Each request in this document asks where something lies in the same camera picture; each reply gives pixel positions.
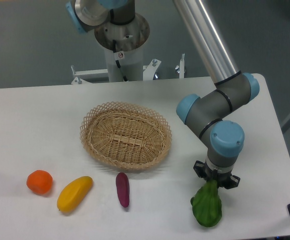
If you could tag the woven wicker basket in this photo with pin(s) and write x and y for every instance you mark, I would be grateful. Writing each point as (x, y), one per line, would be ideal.
(126, 136)

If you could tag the orange fruit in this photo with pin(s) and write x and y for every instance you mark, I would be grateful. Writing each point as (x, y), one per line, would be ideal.
(40, 182)

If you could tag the white metal frame bracket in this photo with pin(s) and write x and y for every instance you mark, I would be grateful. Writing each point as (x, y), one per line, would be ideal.
(118, 73)

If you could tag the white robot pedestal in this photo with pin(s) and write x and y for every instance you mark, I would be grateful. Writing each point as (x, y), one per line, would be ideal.
(123, 43)

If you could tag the yellow mango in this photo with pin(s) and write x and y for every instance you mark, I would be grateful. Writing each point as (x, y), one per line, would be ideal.
(73, 194)

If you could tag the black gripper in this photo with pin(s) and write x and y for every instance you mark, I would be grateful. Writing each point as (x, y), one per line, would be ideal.
(222, 175)

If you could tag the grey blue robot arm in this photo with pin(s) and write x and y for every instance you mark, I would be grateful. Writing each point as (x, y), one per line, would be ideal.
(204, 116)

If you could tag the green bok choy vegetable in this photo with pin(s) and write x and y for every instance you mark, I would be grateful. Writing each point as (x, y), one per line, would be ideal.
(207, 205)

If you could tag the purple sweet potato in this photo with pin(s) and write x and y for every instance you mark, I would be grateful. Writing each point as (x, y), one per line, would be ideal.
(123, 189)

